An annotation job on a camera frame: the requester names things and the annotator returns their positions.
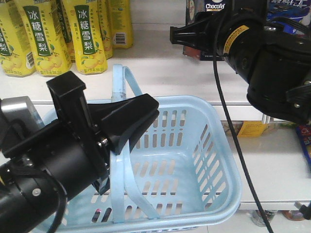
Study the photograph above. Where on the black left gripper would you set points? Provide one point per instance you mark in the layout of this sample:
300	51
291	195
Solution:
71	148

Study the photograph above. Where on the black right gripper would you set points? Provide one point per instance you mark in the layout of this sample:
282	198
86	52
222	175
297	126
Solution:
239	36

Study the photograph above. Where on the dark blue Chocofello cookie box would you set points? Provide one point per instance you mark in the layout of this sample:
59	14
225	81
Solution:
193	7

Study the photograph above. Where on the light blue shopping basket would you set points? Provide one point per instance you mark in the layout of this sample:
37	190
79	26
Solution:
180	175

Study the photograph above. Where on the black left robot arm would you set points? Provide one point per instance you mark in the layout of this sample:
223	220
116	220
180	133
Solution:
29	196

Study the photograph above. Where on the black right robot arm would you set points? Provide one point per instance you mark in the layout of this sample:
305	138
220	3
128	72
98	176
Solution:
272	56

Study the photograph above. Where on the blue Oreo cookie tub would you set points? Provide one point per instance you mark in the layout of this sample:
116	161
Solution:
293	12

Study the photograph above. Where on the yellow pear drink bottle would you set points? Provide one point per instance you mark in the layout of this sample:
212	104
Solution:
16	58
41	22
88	46

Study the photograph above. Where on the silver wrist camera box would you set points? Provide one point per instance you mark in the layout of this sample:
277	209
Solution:
22	108

